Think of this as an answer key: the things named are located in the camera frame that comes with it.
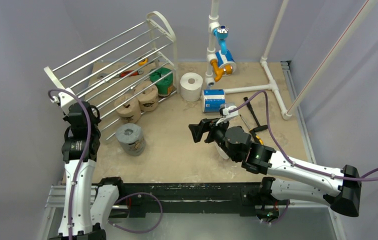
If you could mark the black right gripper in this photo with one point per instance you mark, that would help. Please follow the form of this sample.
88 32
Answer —
208 131

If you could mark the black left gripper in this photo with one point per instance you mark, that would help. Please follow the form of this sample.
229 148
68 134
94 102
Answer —
97 120

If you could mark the brown roll with print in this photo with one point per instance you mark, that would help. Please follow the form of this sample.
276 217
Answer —
130 112

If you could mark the green paper roll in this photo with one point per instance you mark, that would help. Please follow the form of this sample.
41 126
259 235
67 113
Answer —
162 81

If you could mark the grey paper roll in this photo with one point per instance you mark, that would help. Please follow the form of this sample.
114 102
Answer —
131 138

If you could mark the white metal shelf rack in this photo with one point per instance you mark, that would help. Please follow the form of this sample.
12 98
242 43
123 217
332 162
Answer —
146 52

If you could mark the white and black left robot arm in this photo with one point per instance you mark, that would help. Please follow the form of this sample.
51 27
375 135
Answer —
84 215

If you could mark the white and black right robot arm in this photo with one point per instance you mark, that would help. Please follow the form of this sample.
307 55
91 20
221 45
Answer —
291 178

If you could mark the blue white packaged roll front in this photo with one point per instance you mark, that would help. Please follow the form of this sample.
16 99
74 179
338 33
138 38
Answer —
212 99

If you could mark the unwrapped white paper roll lying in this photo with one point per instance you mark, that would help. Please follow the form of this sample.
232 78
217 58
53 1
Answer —
221 152

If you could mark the upright white paper roll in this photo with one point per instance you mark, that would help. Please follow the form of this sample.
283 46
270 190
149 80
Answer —
191 86

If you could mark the black screwdriver tool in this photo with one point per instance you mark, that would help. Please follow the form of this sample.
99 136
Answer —
259 127

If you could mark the orange faucet valve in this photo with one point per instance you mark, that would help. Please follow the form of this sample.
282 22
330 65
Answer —
220 71

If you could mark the yellow tape measure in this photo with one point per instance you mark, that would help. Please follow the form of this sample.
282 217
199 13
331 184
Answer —
143 61

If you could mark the blue faucet valve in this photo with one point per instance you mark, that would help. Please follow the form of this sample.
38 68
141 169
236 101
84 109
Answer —
221 33

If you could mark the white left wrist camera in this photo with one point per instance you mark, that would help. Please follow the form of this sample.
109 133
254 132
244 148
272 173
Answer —
64 100

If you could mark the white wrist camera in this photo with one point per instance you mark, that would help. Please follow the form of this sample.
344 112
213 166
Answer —
64 100
228 112

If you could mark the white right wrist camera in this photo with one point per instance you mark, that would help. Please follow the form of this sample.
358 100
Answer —
228 112

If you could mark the red handled pliers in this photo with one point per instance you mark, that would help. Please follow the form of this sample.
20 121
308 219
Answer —
117 74

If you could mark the yellow handled screwdriver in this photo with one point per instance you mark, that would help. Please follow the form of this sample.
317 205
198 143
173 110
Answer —
254 135

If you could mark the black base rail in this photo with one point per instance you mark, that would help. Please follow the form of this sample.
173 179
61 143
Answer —
246 199

